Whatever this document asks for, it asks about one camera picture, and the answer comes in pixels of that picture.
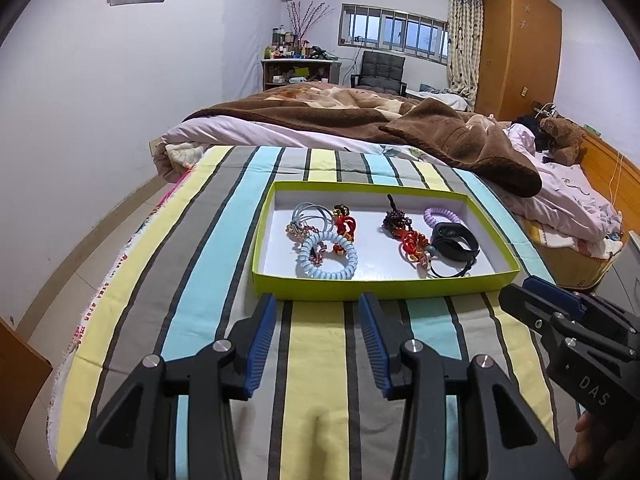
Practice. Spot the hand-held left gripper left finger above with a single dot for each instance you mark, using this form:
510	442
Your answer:
265	340

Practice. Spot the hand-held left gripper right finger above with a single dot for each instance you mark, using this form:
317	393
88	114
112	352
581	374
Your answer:
372	345

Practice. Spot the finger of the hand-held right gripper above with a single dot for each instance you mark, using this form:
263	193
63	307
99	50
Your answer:
555	292
530	310

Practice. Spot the green cardboard box tray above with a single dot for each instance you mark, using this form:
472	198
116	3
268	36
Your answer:
375	287

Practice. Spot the black smart band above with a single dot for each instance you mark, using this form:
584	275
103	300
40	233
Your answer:
450	237

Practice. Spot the red beaded ornament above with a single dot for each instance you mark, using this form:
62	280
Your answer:
345	222
411	242

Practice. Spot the person's right hand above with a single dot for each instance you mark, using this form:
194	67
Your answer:
586	442

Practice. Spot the striped bed sheet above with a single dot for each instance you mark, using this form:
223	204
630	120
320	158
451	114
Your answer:
320	400

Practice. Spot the brown teddy bear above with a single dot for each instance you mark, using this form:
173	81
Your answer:
565	137

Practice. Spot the dark cloth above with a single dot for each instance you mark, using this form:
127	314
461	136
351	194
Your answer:
530	130

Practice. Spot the brown fleece blanket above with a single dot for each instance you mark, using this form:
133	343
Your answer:
450	140

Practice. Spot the wooden cabinet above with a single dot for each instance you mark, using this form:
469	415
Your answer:
20	380

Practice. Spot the wooden wardrobe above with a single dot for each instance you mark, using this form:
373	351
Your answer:
520	45

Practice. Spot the patterned curtain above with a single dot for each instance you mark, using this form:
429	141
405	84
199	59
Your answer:
465	45

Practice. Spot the cluttered white desk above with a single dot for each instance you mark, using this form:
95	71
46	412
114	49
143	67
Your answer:
280	72

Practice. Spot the black office chair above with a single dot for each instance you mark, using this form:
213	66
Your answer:
380	72

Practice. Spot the row of bottles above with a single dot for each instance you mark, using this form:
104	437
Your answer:
290	50

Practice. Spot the barred window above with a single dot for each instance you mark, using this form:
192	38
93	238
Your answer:
395	35

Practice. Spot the bare branches bouquet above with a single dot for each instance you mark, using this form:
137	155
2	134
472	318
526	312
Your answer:
305	20

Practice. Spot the wooden bed frame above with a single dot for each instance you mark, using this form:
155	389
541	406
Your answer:
615	170

